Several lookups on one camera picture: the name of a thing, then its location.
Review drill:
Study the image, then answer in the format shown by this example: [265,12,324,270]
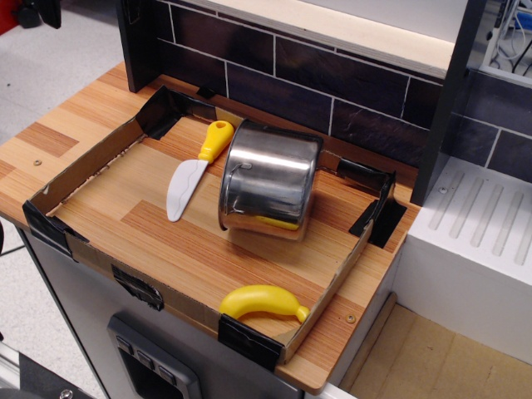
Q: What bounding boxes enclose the shiny metal pot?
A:
[218,120,323,241]

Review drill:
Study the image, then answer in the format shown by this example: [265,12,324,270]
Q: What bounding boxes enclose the cardboard fence with black tape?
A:
[22,87,411,370]

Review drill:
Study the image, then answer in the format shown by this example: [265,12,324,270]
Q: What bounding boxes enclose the yellow plastic toy banana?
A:
[219,284,310,323]

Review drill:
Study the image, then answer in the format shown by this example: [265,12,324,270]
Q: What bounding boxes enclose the grey toy oven panel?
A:
[107,316,202,398]

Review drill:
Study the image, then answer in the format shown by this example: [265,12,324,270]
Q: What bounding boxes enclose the white toy sink drainboard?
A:
[394,158,531,362]

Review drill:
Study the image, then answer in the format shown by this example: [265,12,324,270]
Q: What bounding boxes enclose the yellow handled toy knife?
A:
[166,121,234,222]

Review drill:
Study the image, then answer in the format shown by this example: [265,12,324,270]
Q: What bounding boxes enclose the dark grey shelf post left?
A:
[116,0,161,93]

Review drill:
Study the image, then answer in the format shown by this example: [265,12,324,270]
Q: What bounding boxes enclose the dark grey shelf post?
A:
[411,1,486,205]
[116,0,161,93]

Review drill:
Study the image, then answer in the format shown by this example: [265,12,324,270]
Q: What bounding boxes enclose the dark grey shelf post right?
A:
[411,1,486,205]

